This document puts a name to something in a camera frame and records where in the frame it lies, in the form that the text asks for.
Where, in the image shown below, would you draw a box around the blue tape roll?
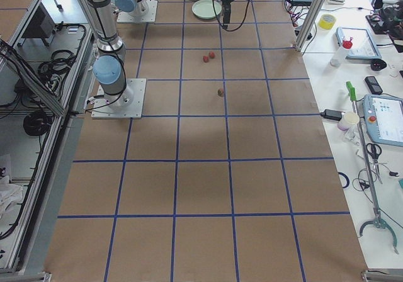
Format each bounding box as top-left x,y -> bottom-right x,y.
338,172 -> 350,189

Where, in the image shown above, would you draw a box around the black remote device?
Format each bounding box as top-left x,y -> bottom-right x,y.
365,76 -> 383,95

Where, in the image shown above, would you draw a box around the aluminium frame post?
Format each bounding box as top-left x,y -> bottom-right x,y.
295,0 -> 325,51

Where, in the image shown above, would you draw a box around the long reach grabber tool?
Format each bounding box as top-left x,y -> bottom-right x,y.
346,81 -> 399,254

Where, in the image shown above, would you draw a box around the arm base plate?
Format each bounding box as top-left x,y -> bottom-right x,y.
116,0 -> 158,24
91,79 -> 147,119

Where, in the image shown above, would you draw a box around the light green plate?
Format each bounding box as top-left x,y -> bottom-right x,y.
191,0 -> 222,20

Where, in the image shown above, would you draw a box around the teach pendant near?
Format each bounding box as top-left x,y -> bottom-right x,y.
362,94 -> 402,147

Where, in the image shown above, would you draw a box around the teach pendant far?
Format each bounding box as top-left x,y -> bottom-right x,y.
335,26 -> 382,60

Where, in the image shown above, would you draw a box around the white paper cup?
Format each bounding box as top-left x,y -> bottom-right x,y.
338,112 -> 360,131

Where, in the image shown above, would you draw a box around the black power adapter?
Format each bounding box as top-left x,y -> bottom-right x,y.
320,109 -> 344,121

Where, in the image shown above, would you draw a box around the clear bottle red cap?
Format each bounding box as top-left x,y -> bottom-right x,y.
329,38 -> 353,67

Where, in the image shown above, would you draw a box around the black handled scissors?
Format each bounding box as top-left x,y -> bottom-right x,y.
366,143 -> 383,184

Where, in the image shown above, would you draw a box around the yellow tape roll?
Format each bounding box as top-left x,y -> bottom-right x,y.
318,14 -> 336,30

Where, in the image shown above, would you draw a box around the teach pendant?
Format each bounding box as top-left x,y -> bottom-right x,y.
335,26 -> 382,60
362,94 -> 402,147

